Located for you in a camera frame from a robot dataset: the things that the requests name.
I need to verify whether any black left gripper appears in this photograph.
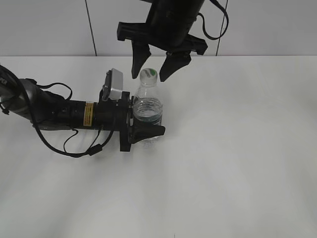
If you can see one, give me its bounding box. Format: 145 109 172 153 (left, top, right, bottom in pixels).
98 91 165 152

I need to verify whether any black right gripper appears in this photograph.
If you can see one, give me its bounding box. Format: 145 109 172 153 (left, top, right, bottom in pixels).
117 0 208 82

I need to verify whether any white green bottle cap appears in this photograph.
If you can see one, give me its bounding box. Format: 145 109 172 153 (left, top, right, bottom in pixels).
140 68 158 87

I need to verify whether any clear Cestbon water bottle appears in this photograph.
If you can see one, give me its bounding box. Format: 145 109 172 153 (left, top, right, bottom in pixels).
132 83 163 147

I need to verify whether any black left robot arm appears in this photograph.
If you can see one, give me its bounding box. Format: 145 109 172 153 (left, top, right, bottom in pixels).
0 66 165 158

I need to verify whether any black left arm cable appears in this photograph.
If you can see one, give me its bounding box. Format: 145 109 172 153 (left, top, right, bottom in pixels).
0 64 114 157

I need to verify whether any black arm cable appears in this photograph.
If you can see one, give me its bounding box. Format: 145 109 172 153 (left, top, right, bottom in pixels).
0 64 114 157
195 0 230 40

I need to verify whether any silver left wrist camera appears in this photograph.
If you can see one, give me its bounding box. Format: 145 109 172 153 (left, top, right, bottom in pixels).
102 68 123 101

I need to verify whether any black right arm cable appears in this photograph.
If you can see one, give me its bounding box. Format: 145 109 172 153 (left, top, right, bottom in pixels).
195 0 230 40

